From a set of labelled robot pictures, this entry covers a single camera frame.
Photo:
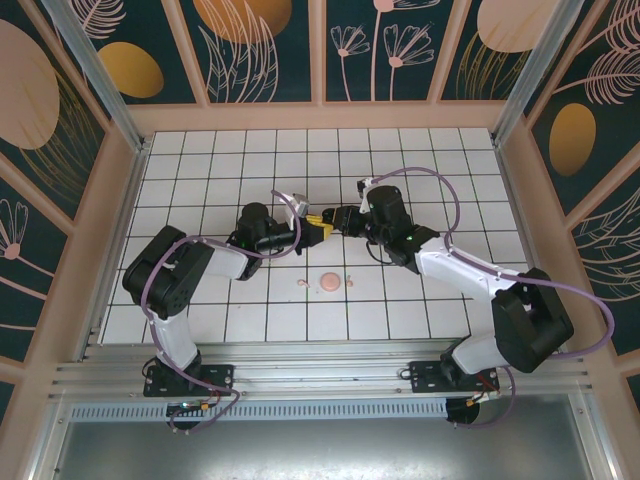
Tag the pink earbud charging case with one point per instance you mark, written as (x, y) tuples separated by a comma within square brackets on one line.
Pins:
[(330, 282)]

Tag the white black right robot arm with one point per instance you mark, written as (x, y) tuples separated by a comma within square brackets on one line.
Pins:
[(465, 270)]

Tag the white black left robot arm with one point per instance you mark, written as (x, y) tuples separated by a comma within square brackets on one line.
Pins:
[(175, 345)]

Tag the small circuit board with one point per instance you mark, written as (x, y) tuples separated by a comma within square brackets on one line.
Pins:
[(187, 407)]

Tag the grey metal sheet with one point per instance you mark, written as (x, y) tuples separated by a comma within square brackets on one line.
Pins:
[(320, 450)]

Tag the black round disc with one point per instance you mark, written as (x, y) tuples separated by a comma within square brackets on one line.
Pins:
[(457, 412)]

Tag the aluminium table side rail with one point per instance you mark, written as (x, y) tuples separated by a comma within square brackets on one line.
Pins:
[(518, 200), (119, 240)]

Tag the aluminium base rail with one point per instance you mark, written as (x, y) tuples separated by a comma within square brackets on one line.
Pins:
[(320, 372)]

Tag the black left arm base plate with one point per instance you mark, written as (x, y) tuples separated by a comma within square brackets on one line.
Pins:
[(220, 375)]

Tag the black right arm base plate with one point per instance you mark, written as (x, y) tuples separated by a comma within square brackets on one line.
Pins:
[(425, 377)]

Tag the aluminium frame post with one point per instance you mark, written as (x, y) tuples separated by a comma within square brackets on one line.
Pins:
[(524, 75), (104, 75)]

